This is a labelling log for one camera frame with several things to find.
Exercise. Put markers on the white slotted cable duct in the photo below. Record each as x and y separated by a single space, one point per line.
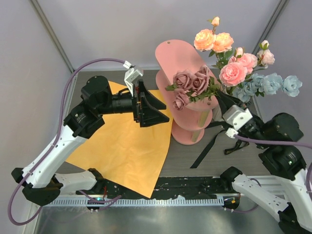
79 201

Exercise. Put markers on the small pink flower stem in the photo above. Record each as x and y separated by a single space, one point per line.
239 66

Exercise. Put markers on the pink rose stem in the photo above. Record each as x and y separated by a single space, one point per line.
265 56

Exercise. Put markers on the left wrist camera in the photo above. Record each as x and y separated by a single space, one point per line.
131 74

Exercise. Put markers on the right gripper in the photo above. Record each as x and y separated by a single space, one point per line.
225 100

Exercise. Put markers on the orange rose stem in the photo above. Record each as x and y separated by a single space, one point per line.
218 45

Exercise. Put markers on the orange flower bouquet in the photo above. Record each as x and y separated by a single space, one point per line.
125 153

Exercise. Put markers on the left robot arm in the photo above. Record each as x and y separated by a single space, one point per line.
40 181

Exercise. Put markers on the black ribbon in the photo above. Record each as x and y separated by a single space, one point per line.
217 143

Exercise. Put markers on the white ribbed ceramic vase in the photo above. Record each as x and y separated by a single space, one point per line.
217 114

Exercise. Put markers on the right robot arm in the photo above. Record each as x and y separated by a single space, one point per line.
279 140

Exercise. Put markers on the mauve flower stem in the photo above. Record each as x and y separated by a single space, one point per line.
191 87

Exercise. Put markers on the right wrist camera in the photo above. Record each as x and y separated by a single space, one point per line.
236 117

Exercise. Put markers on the blue flower stem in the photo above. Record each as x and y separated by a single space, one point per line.
260 85

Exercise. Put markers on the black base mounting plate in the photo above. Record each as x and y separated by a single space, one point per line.
193 187

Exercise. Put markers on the pink three-tier shelf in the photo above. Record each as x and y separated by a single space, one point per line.
189 124

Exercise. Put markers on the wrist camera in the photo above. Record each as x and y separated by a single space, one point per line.
131 74
236 117

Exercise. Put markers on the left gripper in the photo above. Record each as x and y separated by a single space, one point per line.
147 116

